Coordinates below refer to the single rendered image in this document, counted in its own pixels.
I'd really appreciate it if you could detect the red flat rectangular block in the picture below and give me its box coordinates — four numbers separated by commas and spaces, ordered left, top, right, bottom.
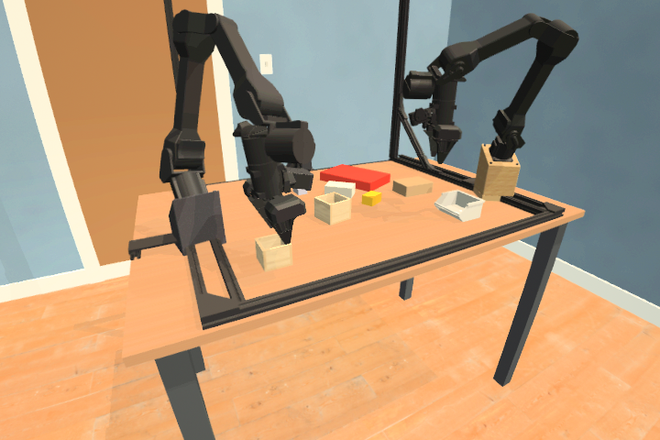
320, 164, 391, 192

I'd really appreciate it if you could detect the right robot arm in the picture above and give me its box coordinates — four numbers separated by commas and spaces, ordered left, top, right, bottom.
159, 9, 315, 199

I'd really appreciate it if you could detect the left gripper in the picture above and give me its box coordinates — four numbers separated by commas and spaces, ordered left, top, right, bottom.
422, 100, 462, 164

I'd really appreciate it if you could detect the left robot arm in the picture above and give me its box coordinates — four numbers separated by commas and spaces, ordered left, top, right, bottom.
402, 13, 579, 162

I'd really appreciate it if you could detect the yellow rectangular block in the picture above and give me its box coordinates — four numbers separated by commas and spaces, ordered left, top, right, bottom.
362, 191, 381, 206

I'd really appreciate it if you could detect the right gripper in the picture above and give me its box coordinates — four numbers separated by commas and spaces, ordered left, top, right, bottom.
242, 161, 306, 245

